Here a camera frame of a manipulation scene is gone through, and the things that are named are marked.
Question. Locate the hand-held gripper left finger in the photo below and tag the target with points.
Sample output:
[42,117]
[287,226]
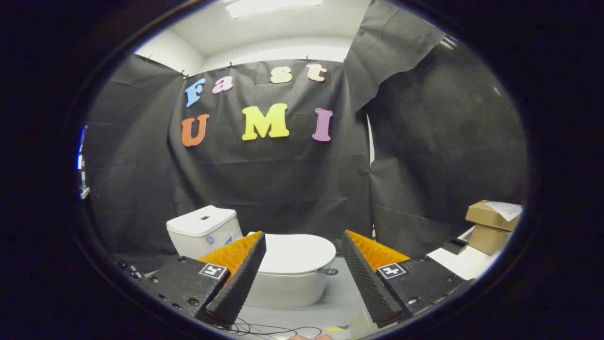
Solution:
[238,283]

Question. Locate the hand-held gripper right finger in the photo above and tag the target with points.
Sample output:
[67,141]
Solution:
[370,283]

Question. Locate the white toilet lid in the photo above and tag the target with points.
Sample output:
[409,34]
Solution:
[295,252]

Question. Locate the white toilet bowl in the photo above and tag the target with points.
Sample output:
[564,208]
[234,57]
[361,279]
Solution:
[288,289]

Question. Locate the yellow tape strip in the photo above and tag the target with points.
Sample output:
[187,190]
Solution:
[337,328]

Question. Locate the small black box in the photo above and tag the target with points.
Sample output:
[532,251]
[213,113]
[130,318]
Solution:
[454,246]

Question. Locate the white side table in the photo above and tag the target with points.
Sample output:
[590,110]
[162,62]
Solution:
[465,264]

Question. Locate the dark floor device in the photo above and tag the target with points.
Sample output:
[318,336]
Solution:
[131,270]

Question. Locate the black backdrop cloth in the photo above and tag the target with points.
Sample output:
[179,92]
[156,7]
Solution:
[283,179]

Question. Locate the small cardboard box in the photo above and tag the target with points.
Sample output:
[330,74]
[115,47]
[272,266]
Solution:
[488,240]

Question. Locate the large cardboard box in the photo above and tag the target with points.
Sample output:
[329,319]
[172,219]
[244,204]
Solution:
[486,216]

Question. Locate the white paper sheet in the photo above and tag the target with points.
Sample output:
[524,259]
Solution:
[506,210]

